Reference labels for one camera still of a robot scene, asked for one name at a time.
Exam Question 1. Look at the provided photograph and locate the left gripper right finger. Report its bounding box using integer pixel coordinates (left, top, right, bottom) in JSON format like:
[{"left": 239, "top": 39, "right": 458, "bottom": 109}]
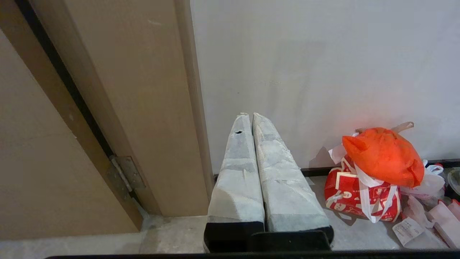
[{"left": 252, "top": 113, "right": 334, "bottom": 249}]

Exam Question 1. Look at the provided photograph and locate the clear plastic lid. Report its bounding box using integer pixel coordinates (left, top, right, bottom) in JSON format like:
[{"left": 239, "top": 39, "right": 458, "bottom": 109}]
[{"left": 447, "top": 168, "right": 460, "bottom": 196}]

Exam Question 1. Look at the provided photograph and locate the red and white printed bag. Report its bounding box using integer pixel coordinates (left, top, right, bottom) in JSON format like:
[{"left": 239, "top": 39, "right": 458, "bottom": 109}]
[{"left": 324, "top": 155, "right": 402, "bottom": 223}]

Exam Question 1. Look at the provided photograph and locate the clear plastic bag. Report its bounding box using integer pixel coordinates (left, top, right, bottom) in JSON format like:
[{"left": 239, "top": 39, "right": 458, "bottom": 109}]
[{"left": 400, "top": 159, "right": 446, "bottom": 202}]

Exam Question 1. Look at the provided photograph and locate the orange plastic bag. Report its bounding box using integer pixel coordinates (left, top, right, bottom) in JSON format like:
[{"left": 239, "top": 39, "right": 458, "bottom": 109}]
[{"left": 342, "top": 127, "right": 425, "bottom": 188}]

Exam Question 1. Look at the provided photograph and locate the metal door hinge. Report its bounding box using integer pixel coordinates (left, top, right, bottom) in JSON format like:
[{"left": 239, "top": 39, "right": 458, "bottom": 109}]
[{"left": 106, "top": 155, "right": 146, "bottom": 196}]

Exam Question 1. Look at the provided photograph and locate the brown wooden door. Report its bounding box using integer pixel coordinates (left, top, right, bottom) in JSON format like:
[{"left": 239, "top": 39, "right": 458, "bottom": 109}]
[
  {"left": 28, "top": 0, "right": 215, "bottom": 217},
  {"left": 0, "top": 0, "right": 143, "bottom": 241}
]

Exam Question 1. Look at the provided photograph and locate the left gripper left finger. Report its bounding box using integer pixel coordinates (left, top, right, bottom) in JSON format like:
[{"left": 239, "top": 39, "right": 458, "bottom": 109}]
[{"left": 203, "top": 113, "right": 265, "bottom": 253}]

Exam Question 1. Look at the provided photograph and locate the white paper receipt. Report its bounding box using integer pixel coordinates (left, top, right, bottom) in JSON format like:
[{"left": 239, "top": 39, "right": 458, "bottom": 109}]
[{"left": 392, "top": 217, "right": 425, "bottom": 246}]

